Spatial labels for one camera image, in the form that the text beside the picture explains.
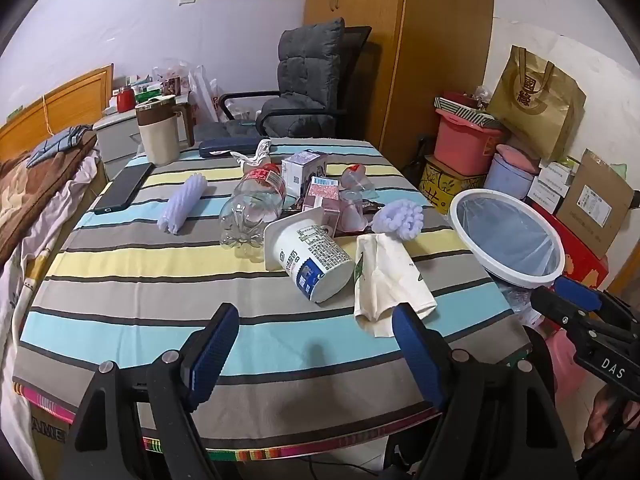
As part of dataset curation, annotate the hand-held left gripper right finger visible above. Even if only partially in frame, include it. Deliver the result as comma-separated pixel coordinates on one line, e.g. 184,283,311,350
391,302,583,480

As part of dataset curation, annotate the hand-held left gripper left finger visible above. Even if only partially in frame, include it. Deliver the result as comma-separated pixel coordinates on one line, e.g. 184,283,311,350
60,302,241,480

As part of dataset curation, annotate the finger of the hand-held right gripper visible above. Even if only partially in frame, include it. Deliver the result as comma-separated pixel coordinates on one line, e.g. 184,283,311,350
552,276,640,345
530,286,632,337

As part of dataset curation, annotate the white trash bin clear liner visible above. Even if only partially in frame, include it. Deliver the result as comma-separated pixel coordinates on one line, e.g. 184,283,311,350
449,189,567,331

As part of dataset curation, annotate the cream paper bag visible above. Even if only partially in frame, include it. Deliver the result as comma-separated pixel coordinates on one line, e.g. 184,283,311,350
354,232,437,337

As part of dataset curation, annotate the large white paper tub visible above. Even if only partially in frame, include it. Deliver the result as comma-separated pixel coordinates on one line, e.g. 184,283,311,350
263,208,355,305

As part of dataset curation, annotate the curled lavender foam net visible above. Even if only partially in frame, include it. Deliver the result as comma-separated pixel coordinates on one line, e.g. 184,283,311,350
372,199,425,240

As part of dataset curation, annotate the clear plastic bottle red label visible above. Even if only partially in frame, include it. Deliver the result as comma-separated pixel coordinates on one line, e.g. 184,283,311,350
219,162,287,261

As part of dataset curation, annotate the long lavender foam net sleeve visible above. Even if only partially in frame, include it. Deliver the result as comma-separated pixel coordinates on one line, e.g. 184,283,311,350
156,173,208,234

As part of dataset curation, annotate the clear pinkish plastic cup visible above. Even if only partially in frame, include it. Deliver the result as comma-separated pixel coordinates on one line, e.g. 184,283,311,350
340,191,371,233

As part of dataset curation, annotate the pink glitter box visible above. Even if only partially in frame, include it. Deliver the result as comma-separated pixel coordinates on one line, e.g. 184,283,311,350
301,176,343,233

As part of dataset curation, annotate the clear plastic cup red lid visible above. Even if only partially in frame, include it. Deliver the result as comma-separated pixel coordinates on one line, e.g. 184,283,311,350
341,164,381,196

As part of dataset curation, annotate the lavender drink carton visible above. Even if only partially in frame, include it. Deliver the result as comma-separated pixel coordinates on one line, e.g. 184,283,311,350
281,150,328,197

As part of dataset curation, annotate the red gold gift box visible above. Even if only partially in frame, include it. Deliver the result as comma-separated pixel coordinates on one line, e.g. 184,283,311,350
525,200,610,291

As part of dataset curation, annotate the pink plastic stool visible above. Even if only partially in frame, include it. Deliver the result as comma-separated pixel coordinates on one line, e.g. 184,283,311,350
545,332,586,406

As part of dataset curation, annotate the brown cardboard box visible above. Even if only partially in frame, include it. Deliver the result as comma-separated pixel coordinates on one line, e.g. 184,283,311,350
556,149,628,260

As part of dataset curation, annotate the striped tablecloth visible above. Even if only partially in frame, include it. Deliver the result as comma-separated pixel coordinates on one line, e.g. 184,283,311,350
11,137,533,461

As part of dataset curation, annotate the small white box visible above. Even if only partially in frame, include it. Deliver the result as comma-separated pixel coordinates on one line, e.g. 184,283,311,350
542,160,585,184
535,172,576,200
527,185,570,214

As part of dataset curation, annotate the multicoloured woven cloth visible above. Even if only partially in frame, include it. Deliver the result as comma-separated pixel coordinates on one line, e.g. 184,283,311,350
12,380,451,462

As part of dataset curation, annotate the lavender plastic barrel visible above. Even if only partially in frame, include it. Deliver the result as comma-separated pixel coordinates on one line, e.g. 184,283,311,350
485,155,536,201

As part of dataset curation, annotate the pink lid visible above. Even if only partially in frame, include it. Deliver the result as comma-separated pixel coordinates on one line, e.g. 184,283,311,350
495,144,542,173

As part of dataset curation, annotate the black smartphone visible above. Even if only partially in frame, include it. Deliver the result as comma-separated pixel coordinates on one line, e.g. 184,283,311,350
92,162,153,216

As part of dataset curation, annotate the pink plastic bucket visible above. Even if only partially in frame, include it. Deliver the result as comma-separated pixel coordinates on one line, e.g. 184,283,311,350
433,108,508,175

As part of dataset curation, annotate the navy pencil case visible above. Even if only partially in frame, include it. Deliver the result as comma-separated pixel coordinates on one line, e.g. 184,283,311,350
198,138,273,160

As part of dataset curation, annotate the gold paper bag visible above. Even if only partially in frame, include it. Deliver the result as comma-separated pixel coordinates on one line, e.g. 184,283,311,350
486,45,587,163

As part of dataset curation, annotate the striped edge gift box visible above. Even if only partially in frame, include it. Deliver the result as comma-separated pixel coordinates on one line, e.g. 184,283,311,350
434,95,503,128

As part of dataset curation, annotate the grey seat cushion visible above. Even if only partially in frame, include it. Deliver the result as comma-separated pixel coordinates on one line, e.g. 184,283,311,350
192,122,263,145

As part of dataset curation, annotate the beige brown-band pitcher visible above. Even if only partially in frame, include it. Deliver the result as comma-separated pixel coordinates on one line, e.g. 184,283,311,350
135,97,196,167

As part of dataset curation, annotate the clear candy bag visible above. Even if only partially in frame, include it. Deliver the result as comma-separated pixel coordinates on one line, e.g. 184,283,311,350
470,85,496,111

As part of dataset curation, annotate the grey white nightstand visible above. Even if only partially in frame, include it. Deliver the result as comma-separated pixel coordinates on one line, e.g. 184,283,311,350
92,107,201,181

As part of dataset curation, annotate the brown patterned blanket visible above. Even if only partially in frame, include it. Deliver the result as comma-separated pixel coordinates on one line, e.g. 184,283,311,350
0,130,98,261

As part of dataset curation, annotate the white plastic bag red print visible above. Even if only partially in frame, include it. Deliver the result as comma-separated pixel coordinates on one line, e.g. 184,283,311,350
187,63,223,123

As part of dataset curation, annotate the blue plaid cloth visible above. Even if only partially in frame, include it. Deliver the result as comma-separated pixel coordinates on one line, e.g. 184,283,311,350
26,125,96,168

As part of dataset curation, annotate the green white box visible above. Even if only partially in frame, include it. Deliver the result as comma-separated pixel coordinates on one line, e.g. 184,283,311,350
132,84,163,106

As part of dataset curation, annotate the clear plastic snack bag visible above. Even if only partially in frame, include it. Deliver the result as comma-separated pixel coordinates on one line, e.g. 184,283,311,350
150,60,193,98

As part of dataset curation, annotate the wooden wardrobe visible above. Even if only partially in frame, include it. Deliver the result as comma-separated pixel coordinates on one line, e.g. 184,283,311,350
302,0,496,181

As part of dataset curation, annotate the wooden bed headboard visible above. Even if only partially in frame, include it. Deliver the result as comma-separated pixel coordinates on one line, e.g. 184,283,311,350
0,63,115,161

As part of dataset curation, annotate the grey quilted chair cushion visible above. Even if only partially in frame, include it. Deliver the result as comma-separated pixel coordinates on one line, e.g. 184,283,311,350
260,17,348,138

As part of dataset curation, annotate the grey cushioned chair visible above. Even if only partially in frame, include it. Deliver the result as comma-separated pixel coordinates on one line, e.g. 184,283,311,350
218,25,373,141

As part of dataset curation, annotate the yellow cord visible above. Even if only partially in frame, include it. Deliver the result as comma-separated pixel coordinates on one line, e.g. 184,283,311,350
41,94,57,137

